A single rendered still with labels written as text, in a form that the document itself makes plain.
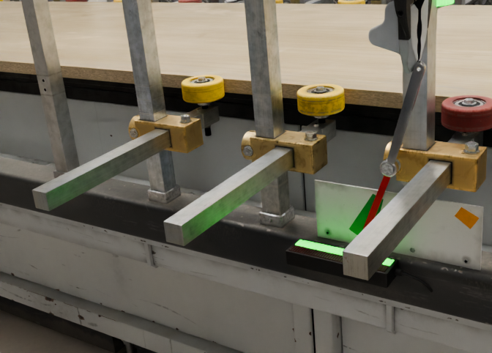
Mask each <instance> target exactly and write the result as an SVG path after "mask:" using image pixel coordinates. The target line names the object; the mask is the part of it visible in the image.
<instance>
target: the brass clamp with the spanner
mask: <svg viewBox="0 0 492 353"><path fill-rule="evenodd" d="M391 144H392V141H390V142H389V143H388V144H387V147H386V149H385V151H384V160H385V159H386V158H388V155H389V152H390V147H391ZM464 149H465V144H454V143H447V142H440V141H435V143H434V144H433V145H432V146H431V147H430V148H429V149H428V150H420V149H409V148H403V143H402V145H401V148H400V151H399V153H398V157H397V159H398V160H399V161H400V170H399V171H398V172H397V174H396V180H397V181H402V182H410V181H411V180H412V179H413V178H414V176H415V175H416V174H417V173H418V172H419V171H420V170H421V169H422V168H423V167H424V166H425V165H426V164H427V163H428V162H429V161H430V160H436V161H442V162H448V163H451V183H449V185H448V186H447V187H446V188H450V189H455V190H465V191H469V192H477V190H478V189H479V188H480V186H481V185H482V183H483V182H484V181H485V179H486V164H487V147H484V146H479V150H480V152H479V153H477V154H473V155H471V154H466V153H465V152H464V151H463V150H464Z"/></svg>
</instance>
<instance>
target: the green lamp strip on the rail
mask: <svg viewBox="0 0 492 353"><path fill-rule="evenodd" d="M295 245H298V246H302V247H305V248H311V249H315V250H321V251H324V252H328V253H334V254H338V255H343V250H344V249H342V248H336V247H333V246H329V245H323V244H319V243H315V242H309V241H306V240H301V239H300V240H299V241H298V242H297V243H296V244H295ZM393 261H394V259H391V260H390V259H386V260H385V261H384V263H383V265H387V266H390V265H391V264H392V263H393Z"/></svg>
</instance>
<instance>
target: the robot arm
mask: <svg viewBox="0 0 492 353"><path fill-rule="evenodd" d="M374 1H380V0H374ZM431 5H432V0H394V1H391V2H390V3H389V4H387V6H386V7H385V11H384V22H383V23H381V24H379V25H377V26H375V27H373V28H372V29H370V31H369V32H368V39H369V41H370V43H371V44H373V45H375V46H377V47H380V48H384V49H387V50H389V51H393V52H396V53H398V54H400V57H401V61H402V65H403V69H404V71H405V73H408V74H409V73H412V72H413V69H414V66H415V64H416V63H417V62H418V61H419V60H420V59H421V57H422V52H423V48H424V45H425V39H426V35H427V30H428V26H429V20H430V15H431Z"/></svg>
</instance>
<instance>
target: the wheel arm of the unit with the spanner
mask: <svg viewBox="0 0 492 353"><path fill-rule="evenodd" d="M469 141H475V142H476V143H478V144H479V146H482V145H483V131H481V132H476V133H474V134H468V133H466V132H462V133H460V132H458V131H457V132H456V133H455V134H454V135H453V136H452V138H451V139H450V140H449V141H448V143H454V144H466V143H467V142H469ZM449 183H451V163H448V162H442V161H436V160H430V161H429V162H428V163H427V164H426V165H425V166H424V167H423V168H422V169H421V170H420V171H419V172H418V173H417V174H416V175H415V176H414V178H413V179H412V180H411V181H410V182H409V183H408V184H407V185H406V186H405V187H404V188H403V189H402V190H401V191H400V192H399V193H398V194H397V195H396V196H395V197H394V199H393V200H391V202H389V203H388V205H386V206H385V208H383V210H382V211H380V213H378V214H377V216H375V218H374V219H373V220H372V221H371V222H370V223H369V224H368V225H367V226H366V227H365V228H364V229H363V230H362V231H361V232H360V233H359V234H358V235H357V236H356V238H355V239H354V240H353V241H352V242H351V243H350V244H349V245H348V246H347V247H346V248H345V249H344V250H343V274H344V275H348V276H351V277H355V278H360V279H364V280H369V279H370V278H371V277H372V275H373V274H374V273H375V272H376V270H377V269H378V268H379V267H380V266H381V265H382V264H383V263H384V261H385V260H386V259H387V257H388V256H389V255H390V254H391V252H393V251H394V249H395V248H396V247H397V246H398V245H399V243H400V242H401V241H402V240H403V238H404V237H405V236H406V235H407V234H408V233H409V232H410V230H411V229H412V228H413V227H414V225H415V224H416V223H417V222H418V220H419V219H420V218H421V217H422V216H423V215H424V214H425V212H426V211H427V210H428V209H429V208H430V206H431V205H432V204H433V203H434V201H435V200H436V199H437V198H438V197H439V196H440V195H441V193H442V192H443V191H444V190H445V188H446V187H447V186H448V185H449Z"/></svg>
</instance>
